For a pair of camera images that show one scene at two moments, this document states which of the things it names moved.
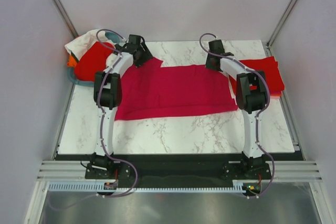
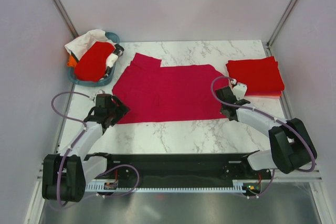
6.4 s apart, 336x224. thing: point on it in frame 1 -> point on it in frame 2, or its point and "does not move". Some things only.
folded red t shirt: [268, 67] does not move
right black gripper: [208, 65] -> [220, 110]
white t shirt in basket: [79, 46] does not move
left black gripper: [147, 55] -> [122, 109]
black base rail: [177, 170] does not move
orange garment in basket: [71, 62] does not move
